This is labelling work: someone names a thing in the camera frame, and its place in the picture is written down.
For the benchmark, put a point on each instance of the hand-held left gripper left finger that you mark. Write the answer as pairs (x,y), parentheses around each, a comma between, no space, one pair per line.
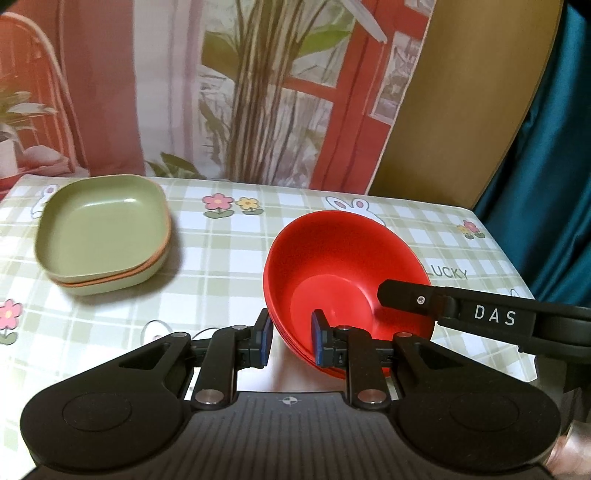
(264,338)

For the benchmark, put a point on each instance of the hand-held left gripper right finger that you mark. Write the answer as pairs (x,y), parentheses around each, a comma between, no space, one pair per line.
(317,340)

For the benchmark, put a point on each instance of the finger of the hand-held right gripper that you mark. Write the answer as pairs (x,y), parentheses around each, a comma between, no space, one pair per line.
(415,299)

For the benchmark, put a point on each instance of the red bowl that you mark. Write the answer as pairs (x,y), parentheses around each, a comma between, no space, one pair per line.
(332,272)
(307,362)
(295,348)

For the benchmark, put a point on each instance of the orange square plate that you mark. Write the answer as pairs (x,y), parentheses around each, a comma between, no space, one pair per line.
(157,258)

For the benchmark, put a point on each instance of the green square plate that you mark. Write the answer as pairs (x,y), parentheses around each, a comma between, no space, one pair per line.
(138,282)
(106,221)

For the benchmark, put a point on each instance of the person's right hand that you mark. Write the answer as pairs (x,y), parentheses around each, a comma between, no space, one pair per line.
(577,454)

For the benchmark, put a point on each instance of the green checked bunny tablecloth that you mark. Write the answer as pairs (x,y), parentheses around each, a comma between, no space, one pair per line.
(221,258)

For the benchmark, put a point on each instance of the teal curtain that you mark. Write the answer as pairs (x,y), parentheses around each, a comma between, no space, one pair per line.
(545,194)

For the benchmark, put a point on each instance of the brown wooden board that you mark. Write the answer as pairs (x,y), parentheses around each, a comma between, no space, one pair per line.
(461,101)

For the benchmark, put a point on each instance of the printed wall cloth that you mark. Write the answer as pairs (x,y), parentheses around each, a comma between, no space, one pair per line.
(277,92)

